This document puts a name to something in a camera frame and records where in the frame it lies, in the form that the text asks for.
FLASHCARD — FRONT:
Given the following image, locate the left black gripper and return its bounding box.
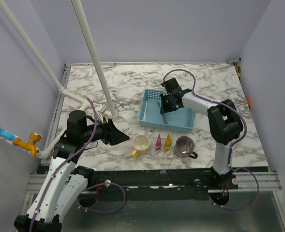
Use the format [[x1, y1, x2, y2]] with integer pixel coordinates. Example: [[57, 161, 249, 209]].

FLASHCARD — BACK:
[[81, 116, 130, 145]]

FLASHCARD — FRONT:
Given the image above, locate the blue plastic basket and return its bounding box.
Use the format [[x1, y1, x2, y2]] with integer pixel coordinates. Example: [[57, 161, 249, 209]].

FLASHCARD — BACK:
[[137, 88, 195, 133]]

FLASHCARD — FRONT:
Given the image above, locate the yellow mug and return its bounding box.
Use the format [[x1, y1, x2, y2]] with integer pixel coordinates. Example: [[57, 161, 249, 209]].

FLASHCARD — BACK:
[[131, 135, 150, 158]]

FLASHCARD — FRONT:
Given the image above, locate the yellow toothpaste tube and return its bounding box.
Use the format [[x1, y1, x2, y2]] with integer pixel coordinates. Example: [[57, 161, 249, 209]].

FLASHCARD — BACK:
[[164, 134, 172, 152]]

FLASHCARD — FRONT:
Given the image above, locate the light blue toothbrush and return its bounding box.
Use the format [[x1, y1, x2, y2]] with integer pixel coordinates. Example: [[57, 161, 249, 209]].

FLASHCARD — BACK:
[[148, 149, 163, 159]]

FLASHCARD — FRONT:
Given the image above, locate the purple mug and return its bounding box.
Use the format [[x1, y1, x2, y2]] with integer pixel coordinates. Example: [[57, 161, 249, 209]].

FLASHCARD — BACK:
[[174, 136, 198, 159]]

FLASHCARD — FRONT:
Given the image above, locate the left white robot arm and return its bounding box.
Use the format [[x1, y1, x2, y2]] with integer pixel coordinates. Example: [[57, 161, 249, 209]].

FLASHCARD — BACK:
[[14, 110, 130, 232]]

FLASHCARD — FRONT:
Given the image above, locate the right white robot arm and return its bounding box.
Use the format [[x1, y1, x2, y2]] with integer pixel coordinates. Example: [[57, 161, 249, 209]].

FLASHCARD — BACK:
[[160, 78, 245, 189]]

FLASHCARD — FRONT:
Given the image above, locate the white stick in basket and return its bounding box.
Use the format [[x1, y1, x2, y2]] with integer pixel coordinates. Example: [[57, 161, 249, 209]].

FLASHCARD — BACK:
[[143, 106, 147, 121]]

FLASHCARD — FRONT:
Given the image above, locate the toy faucet blue orange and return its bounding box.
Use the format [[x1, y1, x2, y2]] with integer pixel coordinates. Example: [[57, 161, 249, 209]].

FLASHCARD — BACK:
[[0, 127, 42, 157]]

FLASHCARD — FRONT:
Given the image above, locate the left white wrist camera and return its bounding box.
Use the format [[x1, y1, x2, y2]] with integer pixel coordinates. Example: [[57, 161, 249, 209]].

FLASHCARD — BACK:
[[97, 103, 109, 115]]

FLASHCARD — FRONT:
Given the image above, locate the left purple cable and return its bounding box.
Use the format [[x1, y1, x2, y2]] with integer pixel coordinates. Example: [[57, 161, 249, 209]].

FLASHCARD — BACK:
[[28, 97, 126, 232]]

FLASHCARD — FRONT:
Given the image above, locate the purple cable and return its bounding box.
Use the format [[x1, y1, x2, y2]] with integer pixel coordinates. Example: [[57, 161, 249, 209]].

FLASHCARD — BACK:
[[163, 69, 260, 210], [28, 97, 126, 232]]

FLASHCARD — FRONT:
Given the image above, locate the white pvc pipe frame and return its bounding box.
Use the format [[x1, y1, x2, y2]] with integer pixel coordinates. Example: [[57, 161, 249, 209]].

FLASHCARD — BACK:
[[0, 0, 119, 120]]

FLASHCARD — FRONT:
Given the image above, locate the black mounting rail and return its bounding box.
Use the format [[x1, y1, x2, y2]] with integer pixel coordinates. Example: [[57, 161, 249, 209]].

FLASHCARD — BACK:
[[67, 166, 240, 201]]

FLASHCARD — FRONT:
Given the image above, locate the orange clamp on wall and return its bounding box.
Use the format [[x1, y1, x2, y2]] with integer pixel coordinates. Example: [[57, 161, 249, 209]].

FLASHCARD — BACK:
[[246, 97, 251, 107]]

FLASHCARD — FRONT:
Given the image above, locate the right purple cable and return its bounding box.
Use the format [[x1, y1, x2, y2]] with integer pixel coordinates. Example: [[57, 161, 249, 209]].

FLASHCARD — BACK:
[[163, 69, 260, 210]]

